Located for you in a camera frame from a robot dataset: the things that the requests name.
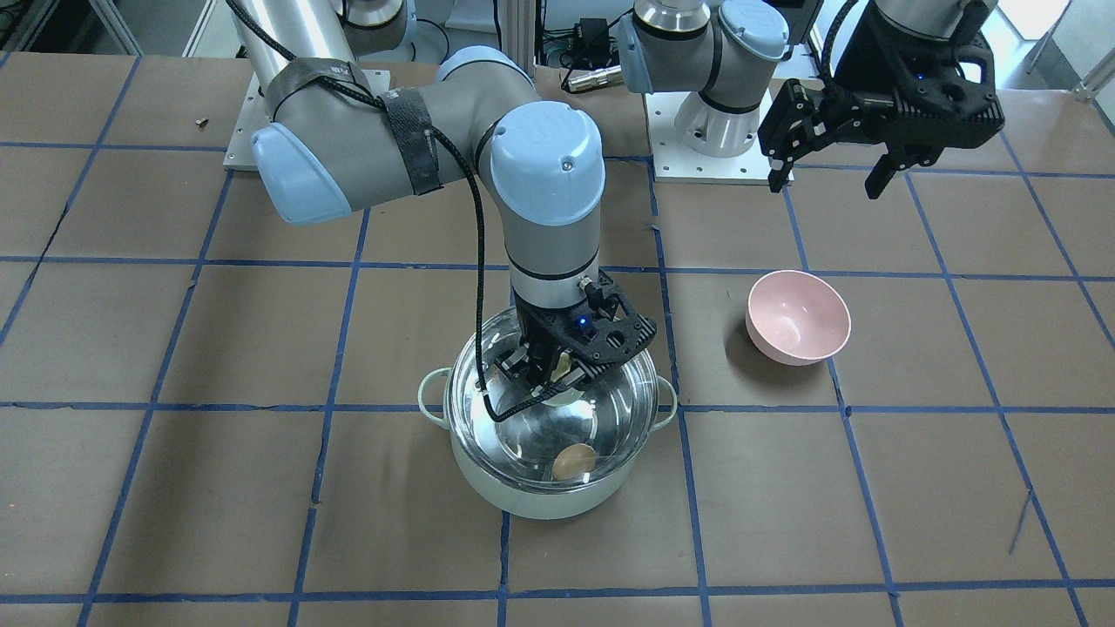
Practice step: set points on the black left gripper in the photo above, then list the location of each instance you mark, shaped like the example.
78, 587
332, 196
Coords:
874, 68

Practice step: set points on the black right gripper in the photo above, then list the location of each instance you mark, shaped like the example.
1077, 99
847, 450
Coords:
538, 329

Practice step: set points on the glass pot lid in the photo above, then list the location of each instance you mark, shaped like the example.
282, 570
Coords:
614, 415

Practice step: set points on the brown egg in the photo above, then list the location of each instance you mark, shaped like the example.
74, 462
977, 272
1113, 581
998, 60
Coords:
574, 462

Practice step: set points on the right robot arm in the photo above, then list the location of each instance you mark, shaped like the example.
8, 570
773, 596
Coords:
332, 146

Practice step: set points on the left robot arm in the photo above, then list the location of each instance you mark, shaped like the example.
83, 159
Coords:
729, 53

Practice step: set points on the pale green cooking pot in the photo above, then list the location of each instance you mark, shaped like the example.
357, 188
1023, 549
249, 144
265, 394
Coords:
541, 506

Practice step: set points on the pink bowl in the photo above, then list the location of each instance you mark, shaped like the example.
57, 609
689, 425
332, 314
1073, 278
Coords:
796, 318

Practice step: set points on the silver cylindrical connector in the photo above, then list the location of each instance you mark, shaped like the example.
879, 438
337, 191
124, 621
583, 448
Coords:
592, 80

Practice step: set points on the black power adapter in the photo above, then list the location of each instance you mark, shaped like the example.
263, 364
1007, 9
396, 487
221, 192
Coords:
591, 37

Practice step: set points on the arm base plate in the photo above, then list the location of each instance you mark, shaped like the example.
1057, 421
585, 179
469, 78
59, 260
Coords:
248, 131
693, 143

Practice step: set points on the aluminium frame post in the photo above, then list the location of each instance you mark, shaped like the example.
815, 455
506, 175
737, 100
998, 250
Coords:
516, 20

